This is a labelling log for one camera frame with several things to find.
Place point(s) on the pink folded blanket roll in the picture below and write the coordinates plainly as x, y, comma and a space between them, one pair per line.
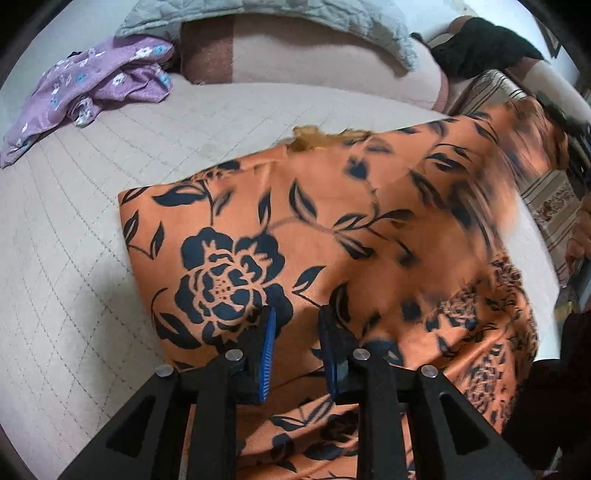
267, 49

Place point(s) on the black garment on headboard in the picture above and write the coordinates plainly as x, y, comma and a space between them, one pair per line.
474, 45

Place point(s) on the person's right hand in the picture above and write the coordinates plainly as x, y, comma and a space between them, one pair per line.
579, 243

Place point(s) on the striped floral cushion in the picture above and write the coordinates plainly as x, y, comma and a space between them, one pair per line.
551, 200

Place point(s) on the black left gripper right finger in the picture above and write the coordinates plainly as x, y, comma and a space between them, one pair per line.
344, 360

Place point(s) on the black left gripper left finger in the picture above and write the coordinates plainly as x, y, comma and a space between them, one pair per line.
251, 363

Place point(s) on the purple floral garment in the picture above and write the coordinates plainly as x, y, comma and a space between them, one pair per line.
79, 87

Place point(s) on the orange black floral garment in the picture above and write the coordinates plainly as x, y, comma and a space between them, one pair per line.
399, 232

